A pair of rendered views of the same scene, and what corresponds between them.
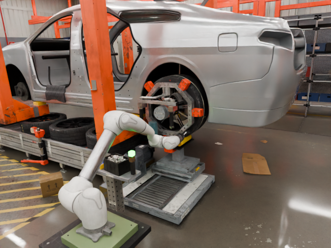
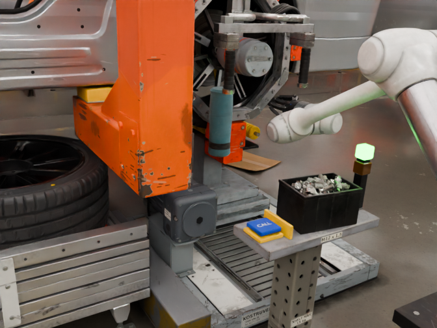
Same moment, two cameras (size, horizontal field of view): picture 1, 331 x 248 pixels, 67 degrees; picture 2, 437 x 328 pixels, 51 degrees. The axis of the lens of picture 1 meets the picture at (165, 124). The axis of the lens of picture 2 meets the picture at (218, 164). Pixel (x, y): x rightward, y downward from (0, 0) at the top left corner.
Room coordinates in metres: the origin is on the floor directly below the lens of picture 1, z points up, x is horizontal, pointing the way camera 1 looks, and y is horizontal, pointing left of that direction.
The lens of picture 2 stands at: (1.71, 1.68, 1.07)
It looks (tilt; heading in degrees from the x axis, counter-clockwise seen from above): 20 degrees down; 295
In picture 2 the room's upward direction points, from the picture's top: 3 degrees clockwise
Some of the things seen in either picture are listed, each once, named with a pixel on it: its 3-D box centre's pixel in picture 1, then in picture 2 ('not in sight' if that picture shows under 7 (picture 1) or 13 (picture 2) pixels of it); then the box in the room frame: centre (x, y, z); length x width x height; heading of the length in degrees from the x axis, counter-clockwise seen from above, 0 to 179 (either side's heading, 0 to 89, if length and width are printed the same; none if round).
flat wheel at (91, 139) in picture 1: (114, 138); (12, 192); (2.99, 0.65, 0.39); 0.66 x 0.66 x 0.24
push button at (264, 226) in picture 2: not in sight; (263, 228); (2.07, 0.59, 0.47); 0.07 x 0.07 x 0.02; 58
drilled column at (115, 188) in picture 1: (115, 193); (292, 291); (2.00, 0.47, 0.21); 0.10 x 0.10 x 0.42; 58
